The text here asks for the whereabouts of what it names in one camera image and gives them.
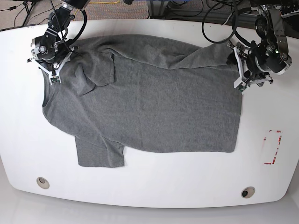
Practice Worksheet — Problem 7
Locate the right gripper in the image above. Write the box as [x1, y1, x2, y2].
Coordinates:
[27, 46, 79, 78]

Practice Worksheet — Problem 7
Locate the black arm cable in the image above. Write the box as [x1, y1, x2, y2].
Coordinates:
[50, 0, 88, 56]
[201, 0, 255, 47]

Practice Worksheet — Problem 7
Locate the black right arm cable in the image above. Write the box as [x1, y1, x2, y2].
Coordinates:
[50, 0, 88, 56]

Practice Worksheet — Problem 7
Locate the yellow cable on floor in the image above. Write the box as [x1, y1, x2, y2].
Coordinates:
[91, 0, 121, 5]

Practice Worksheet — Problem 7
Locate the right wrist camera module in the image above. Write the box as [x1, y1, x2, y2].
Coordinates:
[50, 76, 61, 85]

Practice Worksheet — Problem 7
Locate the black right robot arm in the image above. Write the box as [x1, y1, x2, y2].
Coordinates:
[27, 0, 89, 84]

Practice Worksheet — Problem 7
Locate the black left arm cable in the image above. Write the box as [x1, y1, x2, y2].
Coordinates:
[201, 0, 255, 47]

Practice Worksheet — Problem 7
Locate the left table cable grommet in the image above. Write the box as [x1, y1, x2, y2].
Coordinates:
[36, 177, 50, 189]

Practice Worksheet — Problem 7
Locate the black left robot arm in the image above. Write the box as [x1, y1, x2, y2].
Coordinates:
[227, 1, 292, 92]

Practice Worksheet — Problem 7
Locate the right table cable grommet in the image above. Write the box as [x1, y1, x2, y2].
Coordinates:
[241, 186, 256, 199]

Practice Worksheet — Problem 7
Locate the black tripod stand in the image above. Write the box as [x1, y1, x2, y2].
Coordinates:
[21, 0, 38, 27]

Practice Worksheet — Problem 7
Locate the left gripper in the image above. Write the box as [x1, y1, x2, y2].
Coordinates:
[226, 41, 273, 88]

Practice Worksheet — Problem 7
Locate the red tape rectangle marking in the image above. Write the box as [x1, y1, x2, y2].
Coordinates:
[261, 130, 282, 165]

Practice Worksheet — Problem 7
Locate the grey t-shirt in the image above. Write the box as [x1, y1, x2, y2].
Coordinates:
[43, 35, 242, 168]

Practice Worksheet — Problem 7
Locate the table cable grommet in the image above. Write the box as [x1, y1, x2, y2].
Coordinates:
[36, 177, 50, 189]
[241, 186, 256, 199]

